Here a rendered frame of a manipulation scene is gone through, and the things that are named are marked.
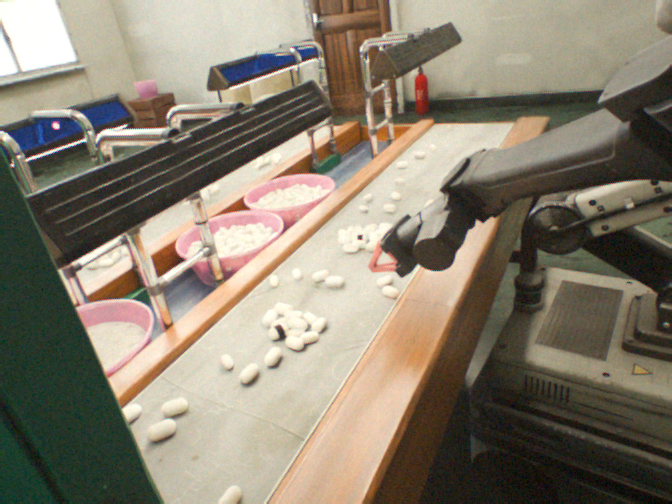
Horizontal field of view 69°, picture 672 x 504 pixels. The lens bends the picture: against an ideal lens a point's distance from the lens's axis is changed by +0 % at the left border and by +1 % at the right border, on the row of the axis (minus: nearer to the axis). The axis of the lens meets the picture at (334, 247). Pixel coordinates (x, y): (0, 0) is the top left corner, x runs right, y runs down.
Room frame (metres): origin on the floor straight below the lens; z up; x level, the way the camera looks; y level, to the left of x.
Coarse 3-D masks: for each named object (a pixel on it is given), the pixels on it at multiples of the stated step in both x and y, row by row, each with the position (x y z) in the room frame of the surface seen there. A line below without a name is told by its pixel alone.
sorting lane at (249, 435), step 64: (448, 128) 1.84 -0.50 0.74; (384, 192) 1.29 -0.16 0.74; (320, 256) 0.96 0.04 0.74; (384, 256) 0.92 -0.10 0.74; (256, 320) 0.75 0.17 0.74; (384, 320) 0.69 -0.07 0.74; (192, 384) 0.60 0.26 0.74; (256, 384) 0.58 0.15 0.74; (320, 384) 0.56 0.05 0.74; (192, 448) 0.48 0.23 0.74; (256, 448) 0.46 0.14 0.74
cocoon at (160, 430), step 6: (168, 420) 0.51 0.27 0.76; (150, 426) 0.51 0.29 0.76; (156, 426) 0.50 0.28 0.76; (162, 426) 0.50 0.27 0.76; (168, 426) 0.50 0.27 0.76; (174, 426) 0.51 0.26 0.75; (150, 432) 0.50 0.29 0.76; (156, 432) 0.50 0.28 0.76; (162, 432) 0.50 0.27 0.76; (168, 432) 0.50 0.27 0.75; (174, 432) 0.51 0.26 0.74; (150, 438) 0.49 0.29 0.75; (156, 438) 0.49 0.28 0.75; (162, 438) 0.50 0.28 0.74
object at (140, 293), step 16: (32, 112) 1.09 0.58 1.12; (48, 112) 1.05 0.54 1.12; (64, 112) 1.02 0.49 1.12; (80, 128) 1.00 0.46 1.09; (0, 144) 0.88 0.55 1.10; (16, 144) 0.88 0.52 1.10; (16, 160) 0.87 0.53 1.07; (96, 160) 1.00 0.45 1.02; (32, 176) 0.88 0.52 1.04; (32, 192) 0.87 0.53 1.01; (128, 240) 1.00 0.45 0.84; (96, 256) 0.93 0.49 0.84; (64, 272) 0.87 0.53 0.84; (80, 288) 0.88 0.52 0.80; (144, 288) 0.99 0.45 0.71; (80, 304) 0.87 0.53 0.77; (144, 304) 0.98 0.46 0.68; (96, 320) 0.88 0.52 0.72; (112, 320) 0.91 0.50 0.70
